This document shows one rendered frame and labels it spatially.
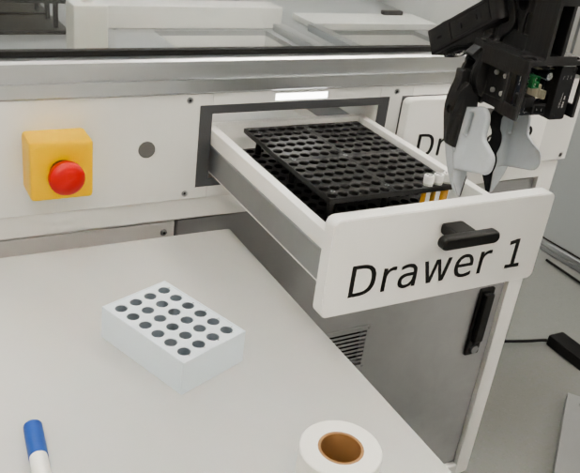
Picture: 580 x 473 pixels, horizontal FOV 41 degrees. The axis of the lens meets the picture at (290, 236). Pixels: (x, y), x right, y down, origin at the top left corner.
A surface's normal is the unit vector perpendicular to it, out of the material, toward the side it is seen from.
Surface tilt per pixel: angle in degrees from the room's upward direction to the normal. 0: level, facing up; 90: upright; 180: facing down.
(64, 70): 90
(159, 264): 0
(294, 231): 90
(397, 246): 90
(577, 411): 5
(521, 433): 0
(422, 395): 90
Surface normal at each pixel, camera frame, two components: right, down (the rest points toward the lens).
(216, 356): 0.75, 0.38
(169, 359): -0.66, 0.28
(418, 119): 0.47, 0.45
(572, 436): 0.04, -0.90
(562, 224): -0.84, 0.15
